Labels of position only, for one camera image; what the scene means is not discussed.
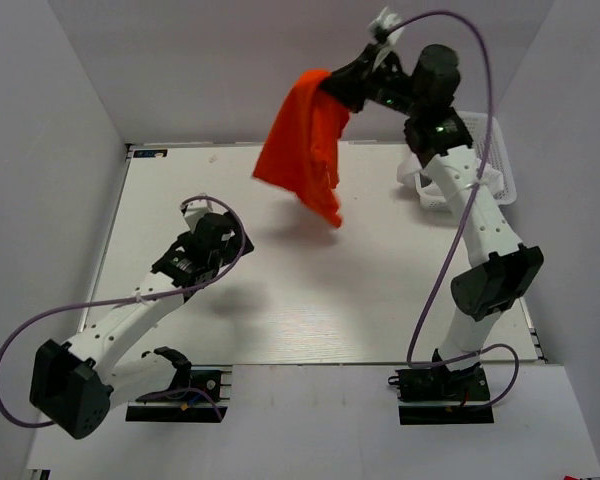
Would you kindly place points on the white plastic basket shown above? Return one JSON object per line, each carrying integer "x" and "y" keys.
{"x": 476, "y": 124}

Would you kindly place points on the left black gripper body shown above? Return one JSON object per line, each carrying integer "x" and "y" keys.
{"x": 233, "y": 249}

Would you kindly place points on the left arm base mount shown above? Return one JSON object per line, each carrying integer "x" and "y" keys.
{"x": 203, "y": 398}

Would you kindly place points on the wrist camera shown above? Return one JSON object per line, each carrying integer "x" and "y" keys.
{"x": 385, "y": 32}
{"x": 194, "y": 209}

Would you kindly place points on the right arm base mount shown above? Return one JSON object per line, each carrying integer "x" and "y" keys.
{"x": 435, "y": 397}

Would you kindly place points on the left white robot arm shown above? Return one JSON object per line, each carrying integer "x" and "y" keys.
{"x": 77, "y": 382}

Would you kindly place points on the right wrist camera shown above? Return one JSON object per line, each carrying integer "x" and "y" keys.
{"x": 385, "y": 32}

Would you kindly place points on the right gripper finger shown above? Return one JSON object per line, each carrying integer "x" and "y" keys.
{"x": 347, "y": 81}
{"x": 353, "y": 102}

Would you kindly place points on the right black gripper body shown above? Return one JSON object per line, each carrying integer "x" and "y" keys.
{"x": 388, "y": 86}

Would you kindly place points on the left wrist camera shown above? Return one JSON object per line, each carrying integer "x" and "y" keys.
{"x": 194, "y": 209}

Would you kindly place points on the white t shirt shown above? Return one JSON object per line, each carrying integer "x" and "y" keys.
{"x": 409, "y": 174}

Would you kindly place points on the blue black table label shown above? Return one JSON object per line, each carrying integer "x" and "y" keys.
{"x": 150, "y": 153}

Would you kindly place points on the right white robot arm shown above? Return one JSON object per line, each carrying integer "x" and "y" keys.
{"x": 501, "y": 267}

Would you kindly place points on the orange t shirt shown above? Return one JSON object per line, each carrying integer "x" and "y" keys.
{"x": 300, "y": 153}

